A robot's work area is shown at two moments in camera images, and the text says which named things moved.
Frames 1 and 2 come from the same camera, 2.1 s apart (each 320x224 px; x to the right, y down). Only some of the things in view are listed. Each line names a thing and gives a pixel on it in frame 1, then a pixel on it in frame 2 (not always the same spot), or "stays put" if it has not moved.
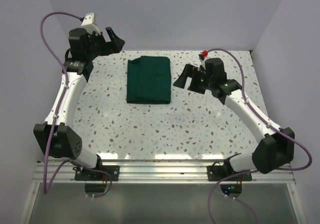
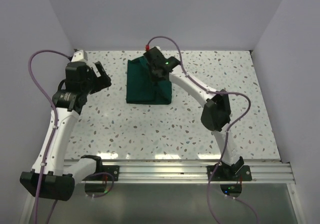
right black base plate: x=218 y=173 stays put
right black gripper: x=181 y=81 → x=155 y=79
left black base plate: x=90 y=175 stays put
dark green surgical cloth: x=148 y=80 stays put
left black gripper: x=113 y=46 → x=104 y=80
